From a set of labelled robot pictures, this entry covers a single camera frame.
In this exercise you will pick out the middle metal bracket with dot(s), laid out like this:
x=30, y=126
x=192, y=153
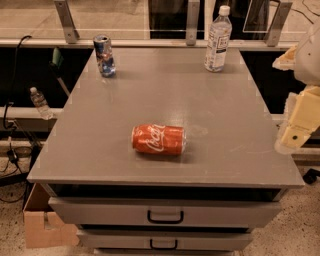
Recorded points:
x=193, y=9

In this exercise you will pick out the blue Red Bull can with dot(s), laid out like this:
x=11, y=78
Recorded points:
x=104, y=55

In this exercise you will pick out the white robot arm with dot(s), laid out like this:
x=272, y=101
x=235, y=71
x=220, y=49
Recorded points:
x=307, y=58

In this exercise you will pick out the cardboard box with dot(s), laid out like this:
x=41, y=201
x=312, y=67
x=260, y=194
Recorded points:
x=43, y=227

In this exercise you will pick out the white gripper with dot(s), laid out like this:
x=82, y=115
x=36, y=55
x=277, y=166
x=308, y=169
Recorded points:
x=309, y=61

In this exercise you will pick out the top drawer with handle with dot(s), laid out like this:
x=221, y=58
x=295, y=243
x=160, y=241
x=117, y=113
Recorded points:
x=185, y=213

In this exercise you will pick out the red Coca-Cola can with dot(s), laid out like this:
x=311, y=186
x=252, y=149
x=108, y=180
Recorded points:
x=158, y=139

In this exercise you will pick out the metal bracket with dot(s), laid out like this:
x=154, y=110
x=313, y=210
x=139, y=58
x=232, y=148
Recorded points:
x=274, y=32
x=70, y=33
x=193, y=9

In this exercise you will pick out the grey drawer cabinet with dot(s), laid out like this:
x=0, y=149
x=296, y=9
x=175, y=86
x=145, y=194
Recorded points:
x=165, y=158

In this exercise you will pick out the green handled tool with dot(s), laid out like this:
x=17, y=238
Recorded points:
x=55, y=65

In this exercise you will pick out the left metal bracket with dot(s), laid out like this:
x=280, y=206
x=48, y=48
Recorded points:
x=70, y=33

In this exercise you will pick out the drawer with handle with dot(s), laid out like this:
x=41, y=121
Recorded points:
x=163, y=240
x=185, y=213

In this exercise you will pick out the clear plastic water bottle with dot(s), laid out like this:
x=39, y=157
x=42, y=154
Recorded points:
x=219, y=35

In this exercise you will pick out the right metal bracket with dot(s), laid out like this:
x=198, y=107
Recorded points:
x=274, y=32

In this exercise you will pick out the small water bottle on floor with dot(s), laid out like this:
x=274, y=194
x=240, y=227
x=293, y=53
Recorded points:
x=40, y=102

